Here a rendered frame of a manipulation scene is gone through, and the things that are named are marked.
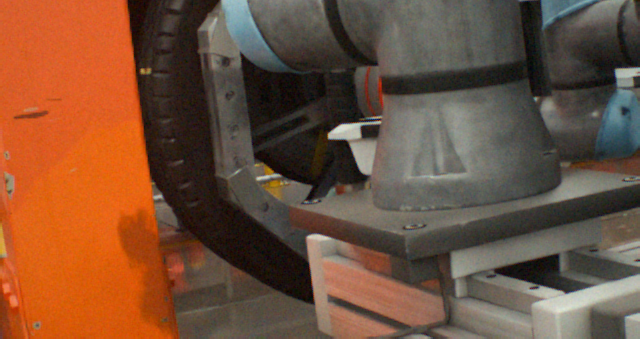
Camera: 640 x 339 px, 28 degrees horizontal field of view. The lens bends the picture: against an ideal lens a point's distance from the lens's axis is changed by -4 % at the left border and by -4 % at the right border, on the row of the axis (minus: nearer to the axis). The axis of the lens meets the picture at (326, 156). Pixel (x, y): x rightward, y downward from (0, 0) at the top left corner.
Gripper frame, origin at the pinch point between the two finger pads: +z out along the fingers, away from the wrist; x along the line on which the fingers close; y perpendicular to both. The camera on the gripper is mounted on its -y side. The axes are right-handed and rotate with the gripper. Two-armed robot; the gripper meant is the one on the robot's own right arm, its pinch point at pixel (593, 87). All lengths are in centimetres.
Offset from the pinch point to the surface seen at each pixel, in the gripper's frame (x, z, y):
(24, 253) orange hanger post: 10, 75, -7
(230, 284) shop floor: -320, -25, -83
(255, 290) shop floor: -302, -30, -83
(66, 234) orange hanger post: 10, 70, -5
